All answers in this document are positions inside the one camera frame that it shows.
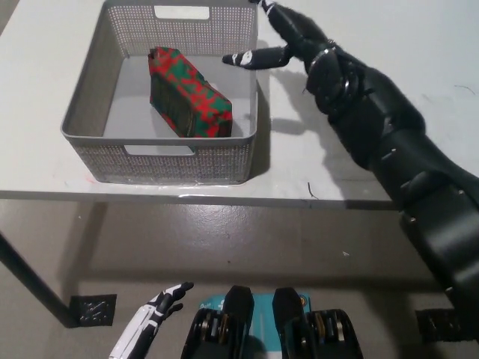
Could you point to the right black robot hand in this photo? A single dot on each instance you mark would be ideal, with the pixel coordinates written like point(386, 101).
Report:
point(348, 86)

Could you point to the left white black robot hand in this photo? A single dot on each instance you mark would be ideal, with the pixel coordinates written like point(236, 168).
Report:
point(149, 321)

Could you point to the red green coffee bean bag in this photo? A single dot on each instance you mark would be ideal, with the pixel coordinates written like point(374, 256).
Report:
point(191, 97)

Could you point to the black floor tape patch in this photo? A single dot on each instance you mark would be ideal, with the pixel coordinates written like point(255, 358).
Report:
point(441, 325)
point(95, 310)

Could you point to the black teal robot body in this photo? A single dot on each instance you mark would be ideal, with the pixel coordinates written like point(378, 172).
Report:
point(269, 329)

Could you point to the black metal table leg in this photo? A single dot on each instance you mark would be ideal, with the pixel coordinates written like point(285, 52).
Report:
point(33, 276)

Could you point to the grey perforated plastic basket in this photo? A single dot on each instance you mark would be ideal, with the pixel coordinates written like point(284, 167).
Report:
point(112, 112)

